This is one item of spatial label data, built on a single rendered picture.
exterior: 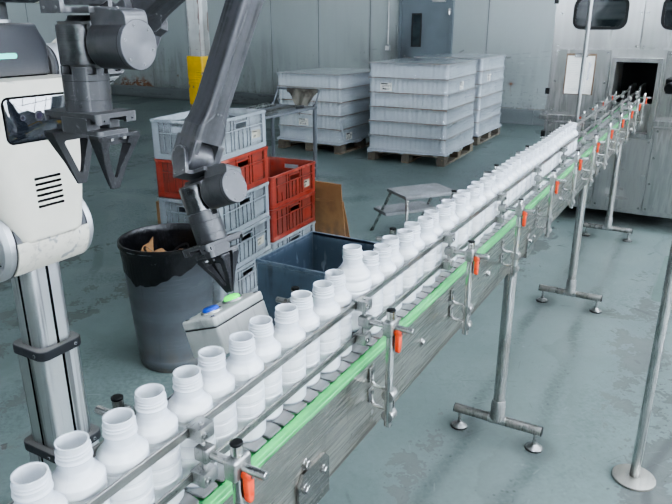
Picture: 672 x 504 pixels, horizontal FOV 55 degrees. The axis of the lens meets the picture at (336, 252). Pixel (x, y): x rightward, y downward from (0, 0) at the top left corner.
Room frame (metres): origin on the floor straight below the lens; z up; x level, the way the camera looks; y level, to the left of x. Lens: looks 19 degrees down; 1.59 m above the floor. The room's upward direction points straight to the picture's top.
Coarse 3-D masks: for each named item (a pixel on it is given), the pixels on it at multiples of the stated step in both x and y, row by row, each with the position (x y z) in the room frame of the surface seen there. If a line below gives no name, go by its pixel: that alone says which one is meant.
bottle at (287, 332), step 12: (276, 312) 0.94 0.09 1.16; (288, 312) 0.93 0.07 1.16; (276, 324) 0.94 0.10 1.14; (288, 324) 0.93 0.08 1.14; (276, 336) 0.93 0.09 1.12; (288, 336) 0.92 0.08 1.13; (300, 336) 0.93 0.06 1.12; (288, 348) 0.92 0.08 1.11; (288, 360) 0.92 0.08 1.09; (300, 360) 0.93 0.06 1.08; (288, 372) 0.92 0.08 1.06; (300, 372) 0.93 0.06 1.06; (288, 384) 0.92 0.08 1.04; (300, 396) 0.93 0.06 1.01
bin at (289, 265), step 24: (312, 240) 2.03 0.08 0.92; (336, 240) 1.98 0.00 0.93; (360, 240) 1.94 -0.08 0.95; (264, 264) 1.75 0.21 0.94; (288, 264) 1.90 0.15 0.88; (312, 264) 2.03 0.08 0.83; (336, 264) 1.98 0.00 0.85; (264, 288) 1.75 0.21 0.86; (288, 288) 1.71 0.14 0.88; (312, 288) 1.67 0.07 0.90
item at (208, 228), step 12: (192, 216) 1.10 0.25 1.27; (204, 216) 1.10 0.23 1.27; (216, 216) 1.11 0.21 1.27; (192, 228) 1.10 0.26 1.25; (204, 228) 1.09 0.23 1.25; (216, 228) 1.10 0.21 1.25; (204, 240) 1.09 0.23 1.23; (216, 240) 1.08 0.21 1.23; (228, 240) 1.11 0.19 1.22; (192, 252) 1.09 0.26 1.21; (204, 252) 1.06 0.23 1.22
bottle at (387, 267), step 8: (376, 248) 1.24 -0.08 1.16; (384, 248) 1.24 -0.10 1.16; (384, 256) 1.24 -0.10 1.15; (384, 264) 1.23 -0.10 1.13; (392, 264) 1.24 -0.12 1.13; (384, 272) 1.22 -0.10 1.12; (392, 272) 1.23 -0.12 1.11; (384, 288) 1.22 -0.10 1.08; (392, 288) 1.23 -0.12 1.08; (384, 296) 1.22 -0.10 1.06; (392, 296) 1.23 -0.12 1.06; (384, 304) 1.22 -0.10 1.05; (384, 320) 1.22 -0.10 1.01
